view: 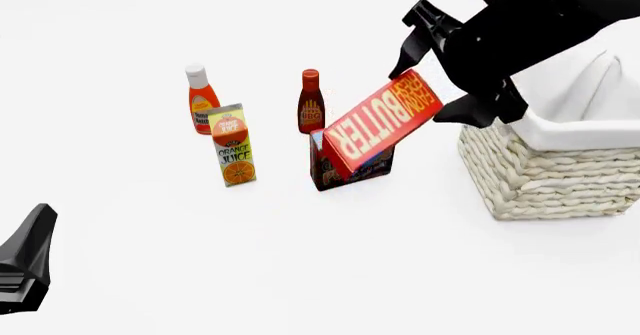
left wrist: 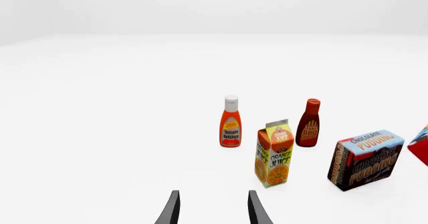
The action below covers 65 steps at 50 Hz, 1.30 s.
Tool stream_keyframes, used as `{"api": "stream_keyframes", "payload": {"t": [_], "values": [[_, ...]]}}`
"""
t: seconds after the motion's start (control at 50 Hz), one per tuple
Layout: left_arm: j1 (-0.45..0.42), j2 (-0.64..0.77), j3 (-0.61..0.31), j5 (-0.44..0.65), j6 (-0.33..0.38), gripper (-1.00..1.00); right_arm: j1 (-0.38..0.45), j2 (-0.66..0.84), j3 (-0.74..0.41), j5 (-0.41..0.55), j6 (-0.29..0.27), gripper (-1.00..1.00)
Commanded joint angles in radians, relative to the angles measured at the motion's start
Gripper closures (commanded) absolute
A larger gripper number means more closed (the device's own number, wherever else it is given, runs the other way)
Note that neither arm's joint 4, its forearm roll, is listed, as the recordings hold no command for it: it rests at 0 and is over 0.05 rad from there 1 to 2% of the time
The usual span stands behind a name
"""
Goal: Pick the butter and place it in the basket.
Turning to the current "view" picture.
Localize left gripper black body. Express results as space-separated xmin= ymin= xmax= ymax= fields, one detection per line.
xmin=0 ymin=260 xmax=52 ymax=316

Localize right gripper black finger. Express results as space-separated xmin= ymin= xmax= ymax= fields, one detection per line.
xmin=388 ymin=29 xmax=437 ymax=81
xmin=431 ymin=93 xmax=502 ymax=130

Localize ketchup bottle with white cap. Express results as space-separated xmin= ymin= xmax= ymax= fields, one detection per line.
xmin=184 ymin=62 xmax=222 ymax=136

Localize dark red BBQ sauce bottle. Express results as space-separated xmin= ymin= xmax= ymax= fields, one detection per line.
xmin=297 ymin=68 xmax=327 ymax=135

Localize dark printed food box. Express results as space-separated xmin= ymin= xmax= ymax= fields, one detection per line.
xmin=309 ymin=128 xmax=397 ymax=193

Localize pale woven wicker basket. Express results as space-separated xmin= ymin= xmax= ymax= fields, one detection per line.
xmin=456 ymin=119 xmax=640 ymax=222

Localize white cloth basket liner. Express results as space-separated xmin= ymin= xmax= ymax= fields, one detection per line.
xmin=502 ymin=48 xmax=640 ymax=152

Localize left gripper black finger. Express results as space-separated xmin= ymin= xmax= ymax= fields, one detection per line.
xmin=0 ymin=202 xmax=59 ymax=284

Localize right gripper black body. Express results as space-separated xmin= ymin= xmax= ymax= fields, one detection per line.
xmin=401 ymin=0 xmax=530 ymax=125

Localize red butter box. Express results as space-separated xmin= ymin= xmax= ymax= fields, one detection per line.
xmin=322 ymin=68 xmax=445 ymax=176

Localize orange juice carton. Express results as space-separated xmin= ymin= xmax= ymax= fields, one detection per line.
xmin=207 ymin=102 xmax=258 ymax=188

